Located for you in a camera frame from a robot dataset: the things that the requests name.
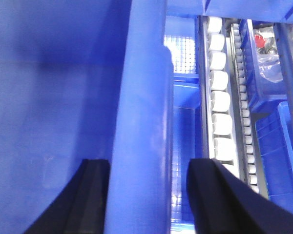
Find white roller track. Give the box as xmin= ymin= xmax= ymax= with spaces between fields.
xmin=198 ymin=16 xmax=247 ymax=182

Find blue bin under held bin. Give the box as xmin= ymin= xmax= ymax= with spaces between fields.
xmin=164 ymin=16 xmax=200 ymax=234

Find blue bin below right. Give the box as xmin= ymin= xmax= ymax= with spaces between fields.
xmin=255 ymin=101 xmax=293 ymax=214

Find red object in bin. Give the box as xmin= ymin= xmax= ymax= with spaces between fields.
xmin=254 ymin=34 xmax=266 ymax=49

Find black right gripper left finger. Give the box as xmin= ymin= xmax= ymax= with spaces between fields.
xmin=25 ymin=159 xmax=110 ymax=234

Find blue bin with parts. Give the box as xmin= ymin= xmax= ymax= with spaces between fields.
xmin=239 ymin=19 xmax=288 ymax=114

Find large blue plastic bin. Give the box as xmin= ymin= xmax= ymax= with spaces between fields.
xmin=0 ymin=0 xmax=173 ymax=234

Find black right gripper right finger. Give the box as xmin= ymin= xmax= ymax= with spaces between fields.
xmin=187 ymin=158 xmax=293 ymax=234

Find small grey roller track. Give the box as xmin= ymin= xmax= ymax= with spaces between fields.
xmin=230 ymin=23 xmax=259 ymax=194

